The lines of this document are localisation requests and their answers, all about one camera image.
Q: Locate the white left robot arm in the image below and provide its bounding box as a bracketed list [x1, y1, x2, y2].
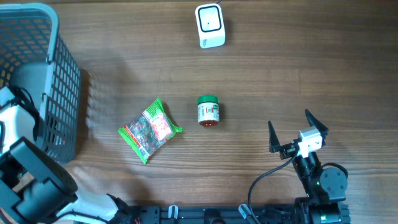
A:
[1, 86, 139, 223]

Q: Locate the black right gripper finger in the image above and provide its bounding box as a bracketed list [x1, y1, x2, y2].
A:
[305, 109, 328, 133]
[268, 121, 280, 148]

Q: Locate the grey plastic mesh basket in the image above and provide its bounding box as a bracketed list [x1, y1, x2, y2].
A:
[1, 3, 82, 165]

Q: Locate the green gummy candy bag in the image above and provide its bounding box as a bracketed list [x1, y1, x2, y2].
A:
[118, 98, 183, 164]

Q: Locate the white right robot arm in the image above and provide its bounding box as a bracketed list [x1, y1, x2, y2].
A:
[263, 110, 351, 224]

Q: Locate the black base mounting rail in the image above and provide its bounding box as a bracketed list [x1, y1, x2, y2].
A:
[129, 204, 351, 224]

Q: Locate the white barcode scanner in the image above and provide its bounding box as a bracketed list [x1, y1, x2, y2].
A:
[195, 3, 226, 49]

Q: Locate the green lid spice jar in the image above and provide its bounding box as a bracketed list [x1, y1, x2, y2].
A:
[197, 95, 220, 127]

